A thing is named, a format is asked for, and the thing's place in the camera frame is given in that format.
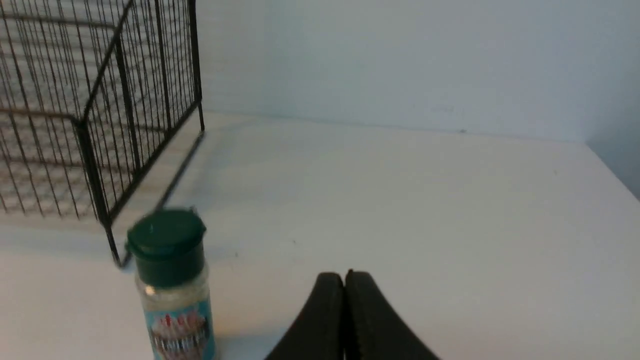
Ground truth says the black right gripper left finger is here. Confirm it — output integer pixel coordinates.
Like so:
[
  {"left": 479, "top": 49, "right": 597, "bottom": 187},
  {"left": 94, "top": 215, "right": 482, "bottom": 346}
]
[{"left": 266, "top": 272, "right": 345, "bottom": 360}]

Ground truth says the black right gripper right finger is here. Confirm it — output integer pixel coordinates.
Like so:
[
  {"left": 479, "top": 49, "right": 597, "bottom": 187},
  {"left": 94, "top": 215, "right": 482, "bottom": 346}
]
[{"left": 343, "top": 269, "right": 438, "bottom": 360}]

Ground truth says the green-capped seasoning bottle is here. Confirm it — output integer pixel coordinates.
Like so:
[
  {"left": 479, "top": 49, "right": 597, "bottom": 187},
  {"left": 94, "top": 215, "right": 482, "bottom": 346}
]
[{"left": 125, "top": 207, "right": 217, "bottom": 360}]

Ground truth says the black wire mesh rack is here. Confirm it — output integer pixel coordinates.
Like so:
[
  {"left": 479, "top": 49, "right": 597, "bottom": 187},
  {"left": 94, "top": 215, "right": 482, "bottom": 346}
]
[{"left": 0, "top": 0, "right": 205, "bottom": 269}]

